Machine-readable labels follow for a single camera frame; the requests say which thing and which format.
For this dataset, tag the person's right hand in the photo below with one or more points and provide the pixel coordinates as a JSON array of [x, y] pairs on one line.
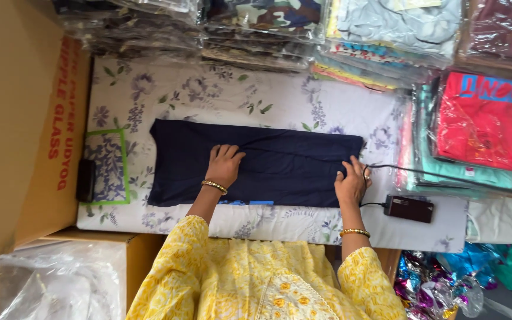
[[351, 186]]

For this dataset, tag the person's left hand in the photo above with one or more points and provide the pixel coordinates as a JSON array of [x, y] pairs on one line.
[[224, 169]]

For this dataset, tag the navy blue garment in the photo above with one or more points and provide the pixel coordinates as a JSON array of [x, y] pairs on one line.
[[282, 164]]

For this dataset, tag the gold bangle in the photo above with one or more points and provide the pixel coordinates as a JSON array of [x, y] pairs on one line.
[[354, 232], [214, 186]]

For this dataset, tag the black rectangular power bank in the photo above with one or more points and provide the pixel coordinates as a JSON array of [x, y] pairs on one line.
[[408, 208]]

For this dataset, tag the stack of teal packed garments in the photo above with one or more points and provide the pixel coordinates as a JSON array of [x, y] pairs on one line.
[[420, 164]]

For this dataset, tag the white floral bedsheet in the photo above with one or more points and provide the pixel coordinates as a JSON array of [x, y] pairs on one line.
[[282, 100]]

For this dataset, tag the green bordered floral cloth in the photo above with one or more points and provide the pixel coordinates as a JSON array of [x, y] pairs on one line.
[[107, 166]]

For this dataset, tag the yellow floral kurta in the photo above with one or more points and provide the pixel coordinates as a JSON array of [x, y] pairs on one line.
[[247, 284]]

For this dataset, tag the small brown cardboard box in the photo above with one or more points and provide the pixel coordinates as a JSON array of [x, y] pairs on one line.
[[142, 262]]

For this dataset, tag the heap of shiny foil wrappers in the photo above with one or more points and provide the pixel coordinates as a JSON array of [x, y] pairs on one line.
[[433, 284]]

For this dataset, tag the small black device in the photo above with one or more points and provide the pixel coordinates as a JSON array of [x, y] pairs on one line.
[[86, 180]]

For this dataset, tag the red packed t-shirt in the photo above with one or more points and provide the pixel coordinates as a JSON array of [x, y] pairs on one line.
[[478, 124]]

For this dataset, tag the stack of camouflage packed garments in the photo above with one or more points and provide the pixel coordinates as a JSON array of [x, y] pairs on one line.
[[260, 26]]

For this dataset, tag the white garment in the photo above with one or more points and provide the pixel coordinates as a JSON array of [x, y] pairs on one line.
[[505, 220]]

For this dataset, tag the stack of colourful packed garments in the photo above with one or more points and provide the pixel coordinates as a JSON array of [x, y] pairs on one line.
[[393, 31]]

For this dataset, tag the stack of dark packed garments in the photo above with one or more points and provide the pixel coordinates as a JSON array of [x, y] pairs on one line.
[[127, 26]]

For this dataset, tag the large cardboard box red print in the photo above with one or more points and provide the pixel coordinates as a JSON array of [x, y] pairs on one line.
[[20, 133]]

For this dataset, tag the clear plastic sheet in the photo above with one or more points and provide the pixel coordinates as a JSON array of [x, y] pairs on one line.
[[51, 284]]

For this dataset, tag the stack of maroon packed garments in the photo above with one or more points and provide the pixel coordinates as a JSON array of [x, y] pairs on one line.
[[502, 31]]

